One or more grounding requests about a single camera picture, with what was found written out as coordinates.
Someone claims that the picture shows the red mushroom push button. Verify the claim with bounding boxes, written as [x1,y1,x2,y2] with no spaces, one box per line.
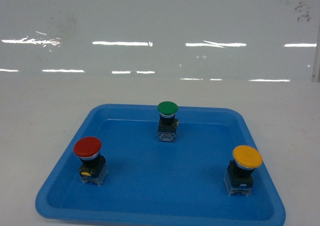
[73,136,108,187]

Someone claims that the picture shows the yellow mushroom push button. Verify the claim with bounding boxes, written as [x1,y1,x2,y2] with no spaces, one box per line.
[224,145,263,197]

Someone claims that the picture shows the green mushroom push button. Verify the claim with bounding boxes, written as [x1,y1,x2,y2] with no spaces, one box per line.
[157,101,179,142]

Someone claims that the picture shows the blue plastic tray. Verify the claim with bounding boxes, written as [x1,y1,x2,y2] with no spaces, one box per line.
[35,104,286,226]

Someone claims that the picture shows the white glossy whiteboard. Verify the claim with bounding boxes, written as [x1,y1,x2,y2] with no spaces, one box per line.
[0,0,320,82]

